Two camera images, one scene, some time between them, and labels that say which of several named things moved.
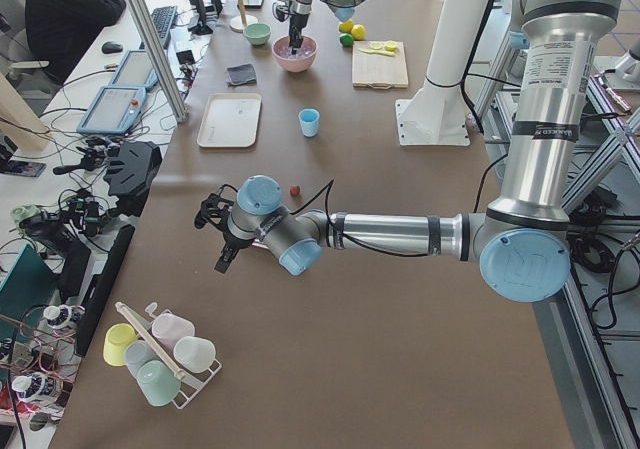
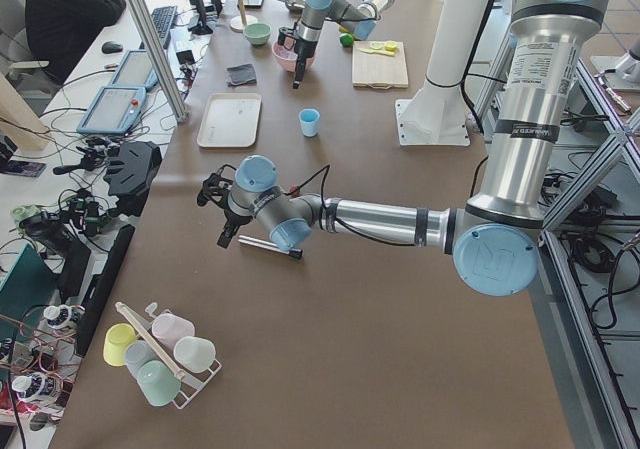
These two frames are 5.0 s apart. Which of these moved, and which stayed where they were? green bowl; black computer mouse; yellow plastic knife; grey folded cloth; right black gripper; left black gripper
Moved: right black gripper; left black gripper
Stayed: yellow plastic knife; green bowl; grey folded cloth; black computer mouse
